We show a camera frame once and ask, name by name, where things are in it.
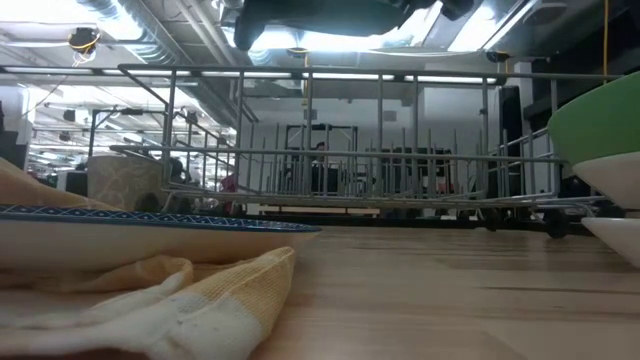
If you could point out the teal plate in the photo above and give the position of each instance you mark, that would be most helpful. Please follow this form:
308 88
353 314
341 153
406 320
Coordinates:
325 17

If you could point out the light green plate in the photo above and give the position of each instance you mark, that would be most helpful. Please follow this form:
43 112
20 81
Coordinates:
600 120

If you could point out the grey floral mug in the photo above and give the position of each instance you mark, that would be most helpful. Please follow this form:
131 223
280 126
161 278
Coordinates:
125 180

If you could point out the blue patterned plate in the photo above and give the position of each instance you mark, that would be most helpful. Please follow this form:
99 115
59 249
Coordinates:
125 245

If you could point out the person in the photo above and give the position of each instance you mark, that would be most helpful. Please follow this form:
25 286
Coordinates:
320 170

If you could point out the light wooden desk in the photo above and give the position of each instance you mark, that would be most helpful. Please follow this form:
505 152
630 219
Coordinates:
320 210

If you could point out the yellow white dish towel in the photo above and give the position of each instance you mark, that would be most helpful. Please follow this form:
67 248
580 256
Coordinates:
200 310

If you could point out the black metal table frame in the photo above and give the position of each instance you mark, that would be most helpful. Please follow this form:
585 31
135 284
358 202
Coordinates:
400 220

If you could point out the silver ventilation duct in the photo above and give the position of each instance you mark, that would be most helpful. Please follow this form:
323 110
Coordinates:
150 35

